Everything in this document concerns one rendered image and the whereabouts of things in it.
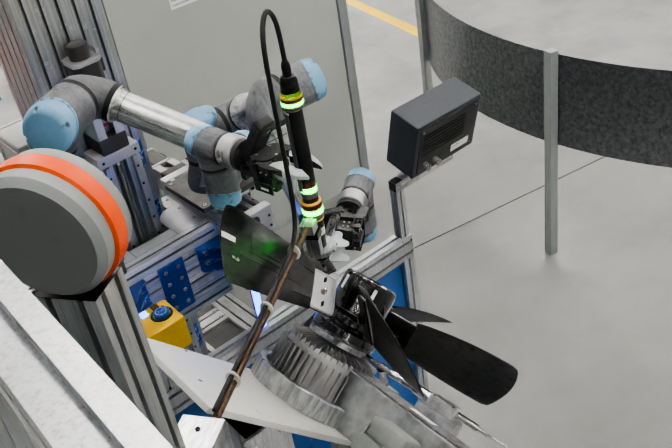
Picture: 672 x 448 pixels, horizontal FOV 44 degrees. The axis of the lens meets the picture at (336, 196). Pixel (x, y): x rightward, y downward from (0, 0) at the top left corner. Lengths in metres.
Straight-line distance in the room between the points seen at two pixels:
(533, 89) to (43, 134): 2.12
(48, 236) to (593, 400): 2.54
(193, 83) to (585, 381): 1.97
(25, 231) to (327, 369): 0.92
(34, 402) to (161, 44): 3.10
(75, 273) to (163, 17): 2.64
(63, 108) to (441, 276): 2.19
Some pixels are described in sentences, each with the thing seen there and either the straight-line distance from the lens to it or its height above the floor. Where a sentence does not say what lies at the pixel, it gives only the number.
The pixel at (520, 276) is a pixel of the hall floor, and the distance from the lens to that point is 3.69.
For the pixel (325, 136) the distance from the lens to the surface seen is 4.15.
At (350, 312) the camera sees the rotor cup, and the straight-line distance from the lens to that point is 1.72.
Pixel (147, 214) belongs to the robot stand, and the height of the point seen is 1.01.
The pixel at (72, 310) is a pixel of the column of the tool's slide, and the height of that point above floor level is 1.79.
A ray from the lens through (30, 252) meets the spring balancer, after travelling 0.92.
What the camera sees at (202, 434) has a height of 1.42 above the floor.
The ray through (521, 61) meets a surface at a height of 0.88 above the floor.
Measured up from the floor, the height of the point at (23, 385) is 2.05.
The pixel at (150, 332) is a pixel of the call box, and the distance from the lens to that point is 2.03.
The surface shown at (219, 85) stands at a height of 0.85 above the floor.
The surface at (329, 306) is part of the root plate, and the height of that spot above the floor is 1.23.
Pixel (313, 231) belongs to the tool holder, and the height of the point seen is 1.38.
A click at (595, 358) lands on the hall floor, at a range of 3.34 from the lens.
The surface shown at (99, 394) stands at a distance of 0.44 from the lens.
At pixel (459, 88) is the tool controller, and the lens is 2.46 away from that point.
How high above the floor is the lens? 2.34
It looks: 33 degrees down
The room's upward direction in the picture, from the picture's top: 10 degrees counter-clockwise
